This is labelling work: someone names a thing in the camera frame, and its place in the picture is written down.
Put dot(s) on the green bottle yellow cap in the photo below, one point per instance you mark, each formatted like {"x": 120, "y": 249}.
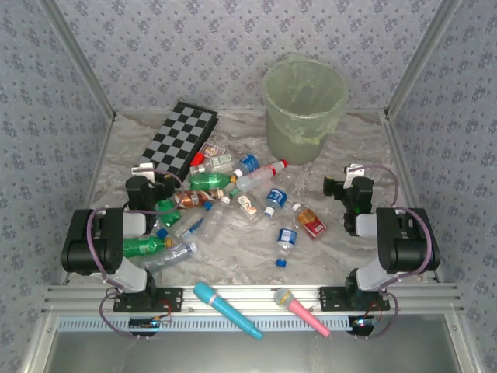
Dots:
{"x": 169, "y": 215}
{"x": 209, "y": 180}
{"x": 145, "y": 245}

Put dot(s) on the brown bottle copper label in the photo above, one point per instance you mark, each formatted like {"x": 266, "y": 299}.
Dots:
{"x": 194, "y": 198}

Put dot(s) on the clear bottle blue cap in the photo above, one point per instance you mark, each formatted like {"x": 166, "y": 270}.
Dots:
{"x": 161, "y": 233}

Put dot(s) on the clear bottle red orange label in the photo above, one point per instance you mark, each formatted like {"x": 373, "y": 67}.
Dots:
{"x": 310, "y": 223}

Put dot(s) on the clear bottle red blue label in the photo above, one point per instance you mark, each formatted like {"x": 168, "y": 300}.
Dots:
{"x": 192, "y": 229}

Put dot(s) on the small clear bottle blue label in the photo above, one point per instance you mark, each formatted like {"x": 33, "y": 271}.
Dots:
{"x": 249, "y": 162}
{"x": 275, "y": 197}

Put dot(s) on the clear bottle white cap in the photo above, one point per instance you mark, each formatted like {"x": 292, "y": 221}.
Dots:
{"x": 215, "y": 221}

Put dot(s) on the crushed clear plastic bottle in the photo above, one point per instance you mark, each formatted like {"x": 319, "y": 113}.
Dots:
{"x": 171, "y": 254}

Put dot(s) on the small green capped bottle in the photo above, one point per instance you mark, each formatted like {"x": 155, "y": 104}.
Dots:
{"x": 234, "y": 192}

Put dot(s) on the blue capped blue label bottle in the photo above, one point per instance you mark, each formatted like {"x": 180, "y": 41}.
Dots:
{"x": 287, "y": 238}

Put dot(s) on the clear bottle red cap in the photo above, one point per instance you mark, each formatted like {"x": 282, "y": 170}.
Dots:
{"x": 258, "y": 176}

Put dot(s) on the small bottle orange white label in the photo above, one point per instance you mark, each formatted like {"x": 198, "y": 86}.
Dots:
{"x": 248, "y": 205}

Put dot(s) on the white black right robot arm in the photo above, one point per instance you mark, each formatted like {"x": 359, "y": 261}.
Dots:
{"x": 407, "y": 245}

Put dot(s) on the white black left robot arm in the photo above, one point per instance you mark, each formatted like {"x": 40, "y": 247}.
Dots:
{"x": 93, "y": 241}

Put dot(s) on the bin with green liner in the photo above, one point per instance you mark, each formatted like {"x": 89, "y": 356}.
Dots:
{"x": 303, "y": 128}

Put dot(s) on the small red block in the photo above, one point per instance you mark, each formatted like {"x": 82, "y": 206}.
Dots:
{"x": 198, "y": 158}

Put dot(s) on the folded black grey chessboard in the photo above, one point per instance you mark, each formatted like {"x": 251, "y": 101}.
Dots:
{"x": 178, "y": 136}

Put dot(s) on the small printed card box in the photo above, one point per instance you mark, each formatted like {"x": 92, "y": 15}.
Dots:
{"x": 213, "y": 149}

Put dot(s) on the blue toy microphone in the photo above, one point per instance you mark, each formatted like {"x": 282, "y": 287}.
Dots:
{"x": 221, "y": 307}

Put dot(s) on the pink toy microphone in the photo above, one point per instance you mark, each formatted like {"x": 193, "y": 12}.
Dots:
{"x": 303, "y": 312}

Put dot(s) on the small circuit board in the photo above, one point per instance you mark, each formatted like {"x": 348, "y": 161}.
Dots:
{"x": 143, "y": 322}
{"x": 363, "y": 321}

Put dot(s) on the grey metal panel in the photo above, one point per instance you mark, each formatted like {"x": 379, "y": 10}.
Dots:
{"x": 248, "y": 355}

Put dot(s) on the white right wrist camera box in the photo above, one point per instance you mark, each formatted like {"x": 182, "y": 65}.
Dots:
{"x": 355, "y": 173}

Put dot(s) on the aluminium table edge rail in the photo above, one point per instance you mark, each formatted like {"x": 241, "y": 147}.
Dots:
{"x": 400, "y": 155}
{"x": 101, "y": 155}

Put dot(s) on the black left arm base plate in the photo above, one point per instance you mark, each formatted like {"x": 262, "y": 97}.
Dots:
{"x": 172, "y": 299}

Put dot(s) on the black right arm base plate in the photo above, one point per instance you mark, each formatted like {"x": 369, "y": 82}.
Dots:
{"x": 330, "y": 299}

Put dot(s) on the aluminium mounting rail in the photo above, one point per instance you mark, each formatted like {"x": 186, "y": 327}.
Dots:
{"x": 248, "y": 291}

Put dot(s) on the aluminium frame post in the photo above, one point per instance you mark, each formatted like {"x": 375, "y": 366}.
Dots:
{"x": 70, "y": 39}
{"x": 431, "y": 39}

